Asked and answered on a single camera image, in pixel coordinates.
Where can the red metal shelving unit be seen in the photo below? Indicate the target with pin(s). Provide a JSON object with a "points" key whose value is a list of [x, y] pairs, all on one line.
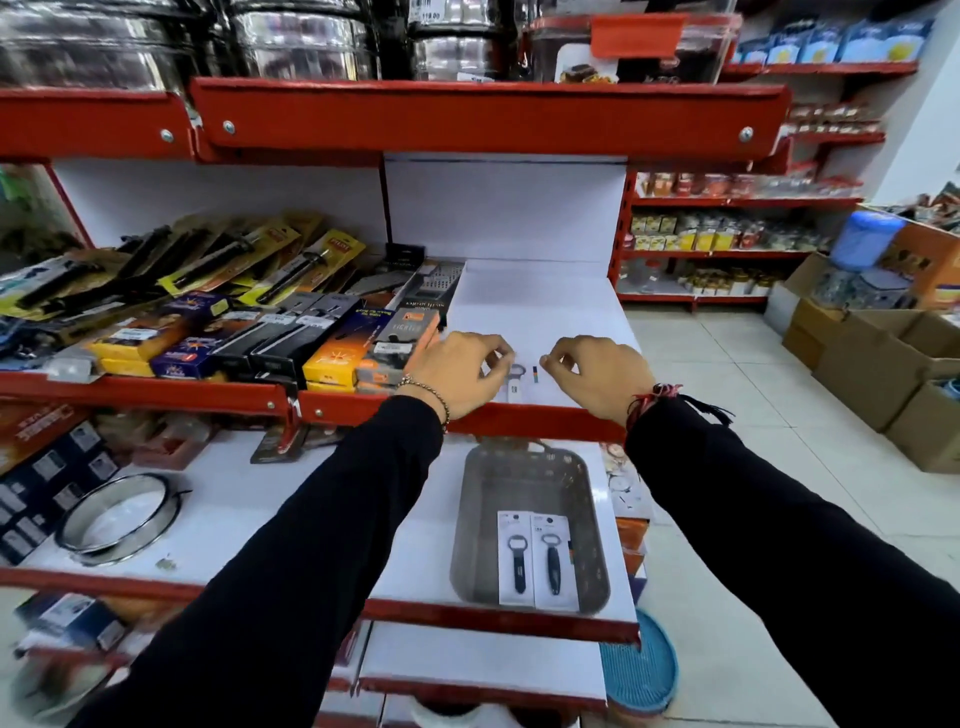
{"points": [[487, 120]]}

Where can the person's left hand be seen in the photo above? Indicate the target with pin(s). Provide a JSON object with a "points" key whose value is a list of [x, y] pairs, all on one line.
{"points": [[450, 375]]}

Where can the stack of dark blue boxes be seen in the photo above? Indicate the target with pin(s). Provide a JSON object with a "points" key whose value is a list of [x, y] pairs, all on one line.
{"points": [[45, 487]]}

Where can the blue box with white label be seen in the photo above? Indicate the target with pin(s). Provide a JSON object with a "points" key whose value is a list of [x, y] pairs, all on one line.
{"points": [[75, 619]]}

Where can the yellow and blue box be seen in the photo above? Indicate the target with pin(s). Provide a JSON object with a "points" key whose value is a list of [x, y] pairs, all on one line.
{"points": [[142, 337]]}

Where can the small brown cardboard box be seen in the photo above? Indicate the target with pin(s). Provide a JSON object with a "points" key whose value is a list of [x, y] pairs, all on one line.
{"points": [[814, 334]]}

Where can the row of yellow jars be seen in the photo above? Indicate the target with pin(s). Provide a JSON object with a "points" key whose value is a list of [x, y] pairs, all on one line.
{"points": [[697, 234]]}

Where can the large brown cardboard box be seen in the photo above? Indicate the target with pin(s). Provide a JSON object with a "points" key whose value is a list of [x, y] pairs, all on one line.
{"points": [[870, 367]]}

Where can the small stainless steel pot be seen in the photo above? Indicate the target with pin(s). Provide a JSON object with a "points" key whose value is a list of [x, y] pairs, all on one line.
{"points": [[457, 45]]}

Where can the white round-print packets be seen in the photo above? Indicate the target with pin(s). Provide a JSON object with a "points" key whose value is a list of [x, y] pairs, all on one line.
{"points": [[624, 480]]}

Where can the person's left forearm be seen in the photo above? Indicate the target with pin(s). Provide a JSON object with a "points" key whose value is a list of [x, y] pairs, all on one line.
{"points": [[300, 570]]}

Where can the person's right forearm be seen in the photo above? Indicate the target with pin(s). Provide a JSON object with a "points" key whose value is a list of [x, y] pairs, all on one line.
{"points": [[787, 555]]}

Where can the row of small jars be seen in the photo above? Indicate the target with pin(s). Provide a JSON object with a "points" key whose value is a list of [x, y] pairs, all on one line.
{"points": [[731, 283]]}

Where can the person's left thumb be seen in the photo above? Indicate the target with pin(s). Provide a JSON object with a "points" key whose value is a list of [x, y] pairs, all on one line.
{"points": [[499, 370]]}

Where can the black and orange box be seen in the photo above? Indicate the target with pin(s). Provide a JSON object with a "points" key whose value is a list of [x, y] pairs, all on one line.
{"points": [[397, 341]]}

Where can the orange cardboard pack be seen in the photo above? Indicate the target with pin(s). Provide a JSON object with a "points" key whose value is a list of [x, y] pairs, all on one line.
{"points": [[34, 431]]}

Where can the blue plastic container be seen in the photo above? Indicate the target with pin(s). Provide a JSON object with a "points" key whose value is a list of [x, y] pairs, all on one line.
{"points": [[864, 240]]}

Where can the dark flat packet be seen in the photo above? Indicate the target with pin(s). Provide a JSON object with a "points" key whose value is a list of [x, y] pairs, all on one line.
{"points": [[289, 444]]}

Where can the round blue mat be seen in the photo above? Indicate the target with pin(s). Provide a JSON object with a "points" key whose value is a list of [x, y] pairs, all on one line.
{"points": [[637, 667]]}

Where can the large stainless steel pot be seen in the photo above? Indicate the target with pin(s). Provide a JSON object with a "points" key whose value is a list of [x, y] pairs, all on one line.
{"points": [[90, 45]]}

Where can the clear plastic packets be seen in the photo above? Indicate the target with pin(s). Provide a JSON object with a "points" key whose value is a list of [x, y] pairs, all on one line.
{"points": [[157, 439]]}

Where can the open brown cardboard box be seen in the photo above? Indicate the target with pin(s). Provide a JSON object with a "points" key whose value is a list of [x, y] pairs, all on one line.
{"points": [[791, 289]]}

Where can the row of blue packets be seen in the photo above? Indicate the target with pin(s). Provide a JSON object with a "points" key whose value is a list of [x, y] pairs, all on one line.
{"points": [[832, 43]]}

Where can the row of red-lidded jars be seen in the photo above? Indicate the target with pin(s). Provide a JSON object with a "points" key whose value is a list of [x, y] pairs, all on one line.
{"points": [[720, 184]]}

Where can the carded metal grater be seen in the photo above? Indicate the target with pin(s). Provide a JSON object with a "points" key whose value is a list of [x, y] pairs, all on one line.
{"points": [[439, 285]]}

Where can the person's right thumb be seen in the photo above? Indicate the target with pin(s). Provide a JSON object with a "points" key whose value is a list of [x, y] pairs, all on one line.
{"points": [[555, 366]]}

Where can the person's right hand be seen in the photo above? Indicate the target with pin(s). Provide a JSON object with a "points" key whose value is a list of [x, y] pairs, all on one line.
{"points": [[607, 379]]}

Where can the red background shelving unit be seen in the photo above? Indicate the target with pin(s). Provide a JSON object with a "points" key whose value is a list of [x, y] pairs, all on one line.
{"points": [[750, 201]]}

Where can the long black box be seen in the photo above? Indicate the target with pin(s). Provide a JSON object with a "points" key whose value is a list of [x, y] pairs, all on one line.
{"points": [[255, 337], [300, 337]]}

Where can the white carded black bottle opener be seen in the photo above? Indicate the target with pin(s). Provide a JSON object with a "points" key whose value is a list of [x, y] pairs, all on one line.
{"points": [[517, 559], [553, 561]]}

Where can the orange printed carton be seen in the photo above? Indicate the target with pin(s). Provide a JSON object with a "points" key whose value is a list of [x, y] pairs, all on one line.
{"points": [[934, 262]]}

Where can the pile of yellow carded lighters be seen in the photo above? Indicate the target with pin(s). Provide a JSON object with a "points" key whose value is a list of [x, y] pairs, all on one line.
{"points": [[195, 262]]}

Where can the clear container with orange lid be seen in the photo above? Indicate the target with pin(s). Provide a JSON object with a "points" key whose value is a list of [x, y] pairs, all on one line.
{"points": [[637, 45]]}

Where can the perforated metal tray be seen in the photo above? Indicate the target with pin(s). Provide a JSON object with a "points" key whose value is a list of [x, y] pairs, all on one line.
{"points": [[525, 487]]}

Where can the steel bowl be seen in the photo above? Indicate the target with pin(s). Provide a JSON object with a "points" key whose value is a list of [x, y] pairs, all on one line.
{"points": [[56, 690]]}

